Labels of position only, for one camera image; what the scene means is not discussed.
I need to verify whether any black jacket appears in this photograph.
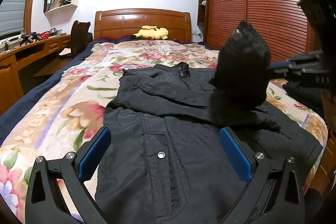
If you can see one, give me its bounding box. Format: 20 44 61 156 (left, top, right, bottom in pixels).
95 21 322 223

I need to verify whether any black garment on bed edge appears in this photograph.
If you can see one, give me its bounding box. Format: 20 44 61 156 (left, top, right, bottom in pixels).
282 82 325 119

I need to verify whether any navy blue bedsheet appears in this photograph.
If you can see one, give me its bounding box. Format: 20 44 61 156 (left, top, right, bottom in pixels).
1 38 218 149

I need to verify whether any floral blanket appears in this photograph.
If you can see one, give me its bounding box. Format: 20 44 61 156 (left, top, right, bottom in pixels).
0 39 329 224

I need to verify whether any wooden desk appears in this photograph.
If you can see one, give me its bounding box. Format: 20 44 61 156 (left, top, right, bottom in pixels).
1 35 70 114

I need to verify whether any red basket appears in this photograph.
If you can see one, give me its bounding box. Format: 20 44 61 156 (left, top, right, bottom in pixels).
39 31 50 40

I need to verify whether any dark wooden chair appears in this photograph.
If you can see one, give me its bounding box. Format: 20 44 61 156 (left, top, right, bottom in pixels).
59 20 93 59

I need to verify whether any yellow plush toy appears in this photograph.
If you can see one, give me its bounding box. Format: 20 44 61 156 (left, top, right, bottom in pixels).
131 26 169 40

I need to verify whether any grey window blind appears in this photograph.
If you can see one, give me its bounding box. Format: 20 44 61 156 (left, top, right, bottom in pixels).
0 0 26 36

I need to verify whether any wooden headboard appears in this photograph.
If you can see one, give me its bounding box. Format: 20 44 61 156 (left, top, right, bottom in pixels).
94 9 192 43

